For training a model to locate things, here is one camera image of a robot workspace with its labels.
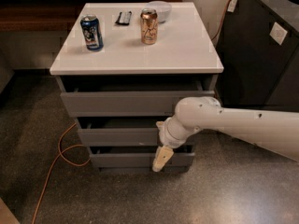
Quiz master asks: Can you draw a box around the grey bottom drawer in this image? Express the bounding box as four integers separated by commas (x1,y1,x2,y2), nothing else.
88,146,195,168

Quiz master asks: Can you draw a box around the black remote control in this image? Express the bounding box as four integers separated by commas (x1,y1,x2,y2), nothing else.
115,11,132,26

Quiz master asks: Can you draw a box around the orange cable on floor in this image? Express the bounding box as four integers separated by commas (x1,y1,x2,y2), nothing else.
31,122,92,224

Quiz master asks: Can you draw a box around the white bowl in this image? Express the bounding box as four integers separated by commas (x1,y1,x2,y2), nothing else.
146,1,172,23

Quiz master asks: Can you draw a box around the grey drawer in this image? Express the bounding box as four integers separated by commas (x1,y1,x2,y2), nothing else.
88,146,195,168
61,82,214,117
78,116,166,147

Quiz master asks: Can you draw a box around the dark grey bin cabinet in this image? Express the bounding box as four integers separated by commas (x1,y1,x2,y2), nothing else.
216,0,299,112

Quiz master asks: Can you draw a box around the white label on cabinet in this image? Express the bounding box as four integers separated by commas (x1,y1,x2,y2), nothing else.
270,22,288,45

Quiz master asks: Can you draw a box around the grey top drawer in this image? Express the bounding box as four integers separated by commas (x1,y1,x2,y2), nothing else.
61,82,214,117

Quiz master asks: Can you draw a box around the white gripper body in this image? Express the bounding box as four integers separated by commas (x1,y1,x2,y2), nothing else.
159,117,200,148

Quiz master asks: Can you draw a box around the gold soda can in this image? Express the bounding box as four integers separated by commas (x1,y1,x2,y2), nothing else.
140,8,158,45

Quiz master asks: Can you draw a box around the blue soda can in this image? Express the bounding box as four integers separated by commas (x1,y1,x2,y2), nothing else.
80,14,104,51

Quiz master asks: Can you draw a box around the grey drawer cabinet white top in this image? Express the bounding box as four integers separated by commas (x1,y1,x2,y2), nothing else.
50,3,223,172

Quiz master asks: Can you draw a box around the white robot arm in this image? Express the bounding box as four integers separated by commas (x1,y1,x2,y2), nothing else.
152,97,299,172

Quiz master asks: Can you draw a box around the brown wooden bench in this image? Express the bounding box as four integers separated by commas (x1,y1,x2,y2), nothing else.
0,0,182,32

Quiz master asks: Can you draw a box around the orange cable at wall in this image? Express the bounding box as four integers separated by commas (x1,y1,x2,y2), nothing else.
210,0,245,42

